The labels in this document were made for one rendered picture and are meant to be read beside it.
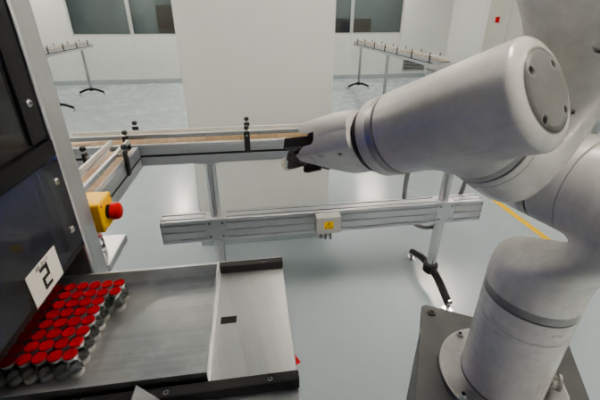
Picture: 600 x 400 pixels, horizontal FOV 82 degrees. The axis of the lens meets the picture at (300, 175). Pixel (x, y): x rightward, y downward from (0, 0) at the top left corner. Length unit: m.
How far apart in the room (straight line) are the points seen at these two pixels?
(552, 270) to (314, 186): 1.88
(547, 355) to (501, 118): 0.42
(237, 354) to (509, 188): 0.51
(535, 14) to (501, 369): 0.47
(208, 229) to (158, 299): 0.93
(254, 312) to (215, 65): 1.53
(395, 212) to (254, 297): 1.17
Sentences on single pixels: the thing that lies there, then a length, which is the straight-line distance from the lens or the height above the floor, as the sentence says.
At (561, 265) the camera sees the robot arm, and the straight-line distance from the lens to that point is 0.50.
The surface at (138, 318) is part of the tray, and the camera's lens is 0.78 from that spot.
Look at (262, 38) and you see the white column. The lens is 2.01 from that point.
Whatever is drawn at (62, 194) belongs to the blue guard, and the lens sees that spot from 0.77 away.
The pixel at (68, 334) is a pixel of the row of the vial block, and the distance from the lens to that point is 0.74.
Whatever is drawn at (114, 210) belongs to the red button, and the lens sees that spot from 0.90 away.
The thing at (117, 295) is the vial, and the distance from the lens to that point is 0.78.
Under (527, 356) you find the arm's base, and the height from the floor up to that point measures 0.99.
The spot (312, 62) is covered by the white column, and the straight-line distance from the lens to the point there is 2.05.
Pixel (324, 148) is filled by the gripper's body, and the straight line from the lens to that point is 0.38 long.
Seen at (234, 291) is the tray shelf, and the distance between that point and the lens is 0.78.
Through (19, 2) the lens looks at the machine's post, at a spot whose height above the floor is 1.43.
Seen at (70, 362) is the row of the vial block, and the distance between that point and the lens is 0.71.
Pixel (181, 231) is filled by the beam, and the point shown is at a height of 0.50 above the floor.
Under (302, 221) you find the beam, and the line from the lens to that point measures 1.69.
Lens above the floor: 1.41
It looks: 25 degrees down
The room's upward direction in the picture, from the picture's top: straight up
